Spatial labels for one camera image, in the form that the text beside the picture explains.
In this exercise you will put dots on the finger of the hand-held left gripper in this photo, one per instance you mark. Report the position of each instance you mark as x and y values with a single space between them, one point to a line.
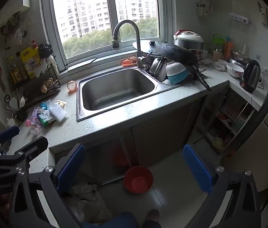
9 133
35 146

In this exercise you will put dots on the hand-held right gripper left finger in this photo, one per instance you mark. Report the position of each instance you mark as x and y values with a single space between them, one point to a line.
71 166

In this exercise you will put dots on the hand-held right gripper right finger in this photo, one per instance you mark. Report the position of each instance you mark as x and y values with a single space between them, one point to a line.
197 168

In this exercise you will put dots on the white plastic bag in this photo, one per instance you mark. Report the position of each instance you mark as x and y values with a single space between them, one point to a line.
88 201

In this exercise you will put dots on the black utensil holder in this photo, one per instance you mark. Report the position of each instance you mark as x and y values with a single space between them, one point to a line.
21 115

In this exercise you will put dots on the green and white packet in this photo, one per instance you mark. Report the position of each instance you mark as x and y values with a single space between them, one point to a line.
46 120

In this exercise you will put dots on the pink white printed packet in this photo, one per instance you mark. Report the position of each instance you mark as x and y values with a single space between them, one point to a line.
36 116

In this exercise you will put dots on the yellow food bag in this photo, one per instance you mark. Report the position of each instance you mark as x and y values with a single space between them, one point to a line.
218 143

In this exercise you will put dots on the white ladle spoon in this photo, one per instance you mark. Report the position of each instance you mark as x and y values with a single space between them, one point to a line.
22 101

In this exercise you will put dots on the steel ladle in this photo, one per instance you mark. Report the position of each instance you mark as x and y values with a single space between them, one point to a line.
7 98

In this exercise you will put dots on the steel chopsticks bundle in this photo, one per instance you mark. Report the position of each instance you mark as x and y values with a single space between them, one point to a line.
20 93

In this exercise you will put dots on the grey base cabinet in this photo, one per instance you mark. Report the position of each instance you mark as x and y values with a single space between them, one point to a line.
162 128

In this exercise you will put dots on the red plastic basin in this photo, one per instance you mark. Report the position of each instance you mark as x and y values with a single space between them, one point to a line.
137 180

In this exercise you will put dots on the dark sauce bottle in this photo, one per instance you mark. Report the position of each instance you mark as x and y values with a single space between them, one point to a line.
15 72

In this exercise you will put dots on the ginger root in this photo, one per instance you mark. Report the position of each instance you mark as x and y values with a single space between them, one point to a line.
47 84

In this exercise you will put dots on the person's brown shoe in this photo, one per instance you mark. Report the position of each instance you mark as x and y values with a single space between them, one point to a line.
151 216

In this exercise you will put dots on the beige cabinet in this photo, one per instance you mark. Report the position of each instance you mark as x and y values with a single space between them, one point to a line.
262 156

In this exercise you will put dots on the person's leg in blue pants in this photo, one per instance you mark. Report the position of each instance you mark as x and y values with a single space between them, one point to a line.
110 220

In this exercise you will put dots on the pink round container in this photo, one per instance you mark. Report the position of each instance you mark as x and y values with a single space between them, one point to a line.
72 86

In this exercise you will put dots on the yellow detergent bottle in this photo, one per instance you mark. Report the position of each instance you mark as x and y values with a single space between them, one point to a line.
30 61

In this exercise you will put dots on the stainless steel sink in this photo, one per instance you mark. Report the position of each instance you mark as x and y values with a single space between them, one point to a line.
117 90

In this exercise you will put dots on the black plastic bag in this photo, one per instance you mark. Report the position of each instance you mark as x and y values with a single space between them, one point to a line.
45 50

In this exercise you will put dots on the blue and white bowl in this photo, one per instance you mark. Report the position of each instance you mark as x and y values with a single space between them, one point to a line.
176 72

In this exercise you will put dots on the white dish cloth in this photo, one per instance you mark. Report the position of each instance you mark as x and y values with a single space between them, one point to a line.
216 65

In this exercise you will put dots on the floral white bowl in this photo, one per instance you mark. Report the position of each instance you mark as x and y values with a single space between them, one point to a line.
235 70

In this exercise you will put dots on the stacked steel pots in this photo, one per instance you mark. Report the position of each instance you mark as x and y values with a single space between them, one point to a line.
158 68

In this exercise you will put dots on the black electric kettle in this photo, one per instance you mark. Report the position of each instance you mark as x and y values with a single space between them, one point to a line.
250 76

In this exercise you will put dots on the wooden knife block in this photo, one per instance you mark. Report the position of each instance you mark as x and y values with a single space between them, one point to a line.
217 55

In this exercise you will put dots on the steel cooking pot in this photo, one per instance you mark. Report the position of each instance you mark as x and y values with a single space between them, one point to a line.
239 59

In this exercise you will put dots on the black frying pan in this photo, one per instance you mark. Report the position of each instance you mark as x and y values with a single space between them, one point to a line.
179 52

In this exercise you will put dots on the orange scrubbing cloth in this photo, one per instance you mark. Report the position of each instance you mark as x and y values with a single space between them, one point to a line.
129 62

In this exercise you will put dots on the white rice cooker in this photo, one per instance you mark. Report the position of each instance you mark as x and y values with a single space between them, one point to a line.
188 40

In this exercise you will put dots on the green plastic container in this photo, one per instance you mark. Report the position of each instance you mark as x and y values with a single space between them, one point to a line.
218 41

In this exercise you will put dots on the glass pot lid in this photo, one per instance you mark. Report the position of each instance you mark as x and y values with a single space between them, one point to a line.
143 45

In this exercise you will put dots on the curved steel faucet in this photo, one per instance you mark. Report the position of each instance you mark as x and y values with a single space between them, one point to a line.
137 42

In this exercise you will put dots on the white wall utensil holder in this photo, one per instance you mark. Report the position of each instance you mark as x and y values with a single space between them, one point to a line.
200 9

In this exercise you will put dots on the grey wall utensil holder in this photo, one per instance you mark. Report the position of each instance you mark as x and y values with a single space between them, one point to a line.
263 14

